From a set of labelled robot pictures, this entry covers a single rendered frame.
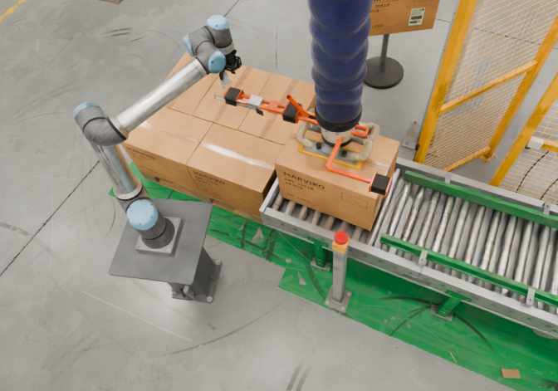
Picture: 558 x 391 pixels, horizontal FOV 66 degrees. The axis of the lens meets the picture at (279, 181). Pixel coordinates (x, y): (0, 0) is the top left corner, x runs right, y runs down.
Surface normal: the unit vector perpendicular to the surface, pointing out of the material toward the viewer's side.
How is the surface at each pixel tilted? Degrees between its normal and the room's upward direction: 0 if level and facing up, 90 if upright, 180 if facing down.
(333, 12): 80
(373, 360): 0
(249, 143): 0
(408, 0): 90
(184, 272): 0
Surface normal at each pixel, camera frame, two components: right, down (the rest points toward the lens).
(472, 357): -0.11, -0.51
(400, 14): 0.05, 0.85
